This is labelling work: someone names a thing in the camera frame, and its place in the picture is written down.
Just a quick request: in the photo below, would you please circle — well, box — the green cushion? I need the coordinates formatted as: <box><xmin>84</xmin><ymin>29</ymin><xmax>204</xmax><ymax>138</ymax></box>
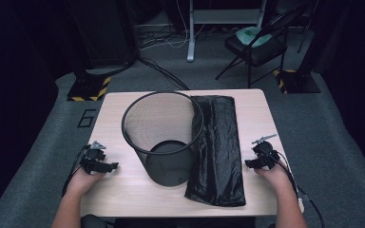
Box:
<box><xmin>236</xmin><ymin>26</ymin><xmax>273</xmax><ymax>48</ymax></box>

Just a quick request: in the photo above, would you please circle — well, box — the right hand-held gripper cable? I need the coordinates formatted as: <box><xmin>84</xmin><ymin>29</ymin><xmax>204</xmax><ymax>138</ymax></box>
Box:
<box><xmin>265</xmin><ymin>148</ymin><xmax>326</xmax><ymax>228</ymax></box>

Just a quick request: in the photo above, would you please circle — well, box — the white metal stand frame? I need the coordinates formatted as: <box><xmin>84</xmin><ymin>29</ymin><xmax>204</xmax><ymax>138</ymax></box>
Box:
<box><xmin>186</xmin><ymin>0</ymin><xmax>268</xmax><ymax>63</ymax></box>

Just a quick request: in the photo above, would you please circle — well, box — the dark round object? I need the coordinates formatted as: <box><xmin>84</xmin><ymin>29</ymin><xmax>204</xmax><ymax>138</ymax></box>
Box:
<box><xmin>80</xmin><ymin>214</ymin><xmax>115</xmax><ymax>228</ymax></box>

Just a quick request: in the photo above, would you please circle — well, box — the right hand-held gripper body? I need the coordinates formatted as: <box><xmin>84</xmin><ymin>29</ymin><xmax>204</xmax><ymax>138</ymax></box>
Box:
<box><xmin>251</xmin><ymin>133</ymin><xmax>281</xmax><ymax>171</ymax></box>

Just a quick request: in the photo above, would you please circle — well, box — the thick black floor cable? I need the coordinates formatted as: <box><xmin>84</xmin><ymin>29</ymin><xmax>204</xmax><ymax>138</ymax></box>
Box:
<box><xmin>136</xmin><ymin>56</ymin><xmax>190</xmax><ymax>91</ymax></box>

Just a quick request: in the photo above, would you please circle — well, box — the person's right hand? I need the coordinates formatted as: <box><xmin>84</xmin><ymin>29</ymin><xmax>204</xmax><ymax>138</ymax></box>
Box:
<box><xmin>254</xmin><ymin>162</ymin><xmax>291</xmax><ymax>193</ymax></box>

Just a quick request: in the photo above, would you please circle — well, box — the black plastic garbage bag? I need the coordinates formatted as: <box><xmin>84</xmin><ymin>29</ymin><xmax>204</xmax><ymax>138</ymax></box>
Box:
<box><xmin>184</xmin><ymin>94</ymin><xmax>247</xmax><ymax>208</ymax></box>

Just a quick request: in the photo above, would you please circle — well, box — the hand-held gripper cable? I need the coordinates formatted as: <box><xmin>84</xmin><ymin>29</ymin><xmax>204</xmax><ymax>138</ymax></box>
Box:
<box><xmin>61</xmin><ymin>144</ymin><xmax>91</xmax><ymax>198</ymax></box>
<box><xmin>265</xmin><ymin>148</ymin><xmax>326</xmax><ymax>228</ymax></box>

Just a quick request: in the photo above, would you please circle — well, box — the tangle of floor cables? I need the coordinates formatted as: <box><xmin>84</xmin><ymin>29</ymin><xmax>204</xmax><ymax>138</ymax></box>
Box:
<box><xmin>137</xmin><ymin>18</ymin><xmax>211</xmax><ymax>51</ymax></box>

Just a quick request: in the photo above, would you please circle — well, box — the black mesh wastebasket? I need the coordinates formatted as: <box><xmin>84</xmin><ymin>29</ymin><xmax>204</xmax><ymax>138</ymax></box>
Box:
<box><xmin>121</xmin><ymin>90</ymin><xmax>204</xmax><ymax>188</ymax></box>

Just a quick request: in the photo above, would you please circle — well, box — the black folding chair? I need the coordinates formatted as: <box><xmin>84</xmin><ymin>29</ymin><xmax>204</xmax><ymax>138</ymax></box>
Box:
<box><xmin>215</xmin><ymin>5</ymin><xmax>302</xmax><ymax>89</ymax></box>

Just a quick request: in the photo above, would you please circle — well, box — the left hand-held gripper cable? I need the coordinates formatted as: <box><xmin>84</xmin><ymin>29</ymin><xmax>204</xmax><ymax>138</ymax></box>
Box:
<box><xmin>61</xmin><ymin>144</ymin><xmax>91</xmax><ymax>198</ymax></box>

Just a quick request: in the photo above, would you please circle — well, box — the black equipment cabinet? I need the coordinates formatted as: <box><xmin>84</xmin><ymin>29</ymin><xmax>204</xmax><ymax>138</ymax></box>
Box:
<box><xmin>66</xmin><ymin>0</ymin><xmax>140</xmax><ymax>69</ymax></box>

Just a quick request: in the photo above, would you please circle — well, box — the person's left hand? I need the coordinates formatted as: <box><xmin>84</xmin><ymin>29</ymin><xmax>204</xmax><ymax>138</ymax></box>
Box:
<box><xmin>67</xmin><ymin>165</ymin><xmax>107</xmax><ymax>195</ymax></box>

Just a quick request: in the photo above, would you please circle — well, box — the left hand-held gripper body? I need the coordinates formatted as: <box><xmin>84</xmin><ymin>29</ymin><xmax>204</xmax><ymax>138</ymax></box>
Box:
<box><xmin>80</xmin><ymin>140</ymin><xmax>109</xmax><ymax>175</ymax></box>

